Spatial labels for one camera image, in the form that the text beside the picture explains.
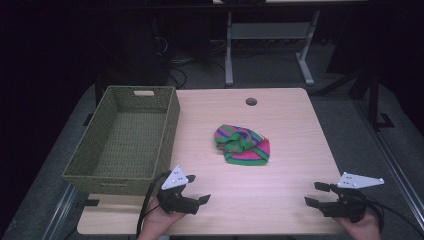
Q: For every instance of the green woven basket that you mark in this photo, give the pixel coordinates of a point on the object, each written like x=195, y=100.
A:
x=133, y=140

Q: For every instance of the person's left hand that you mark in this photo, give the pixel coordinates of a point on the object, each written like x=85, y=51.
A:
x=155, y=223

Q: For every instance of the person's right hand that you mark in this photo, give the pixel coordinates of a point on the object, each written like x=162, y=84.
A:
x=361, y=230

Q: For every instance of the dark computer tower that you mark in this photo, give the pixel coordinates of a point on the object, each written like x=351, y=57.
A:
x=146, y=50

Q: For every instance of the grey metal desk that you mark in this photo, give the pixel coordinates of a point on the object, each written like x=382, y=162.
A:
x=266, y=30

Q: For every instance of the black metal stand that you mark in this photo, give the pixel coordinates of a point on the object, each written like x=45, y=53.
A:
x=373, y=100

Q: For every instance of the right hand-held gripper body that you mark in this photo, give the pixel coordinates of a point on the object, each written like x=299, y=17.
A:
x=350, y=205

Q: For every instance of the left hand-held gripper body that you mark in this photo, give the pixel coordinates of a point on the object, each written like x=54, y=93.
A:
x=176, y=201

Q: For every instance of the striped knit garment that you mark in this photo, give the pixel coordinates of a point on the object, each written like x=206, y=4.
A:
x=243, y=146

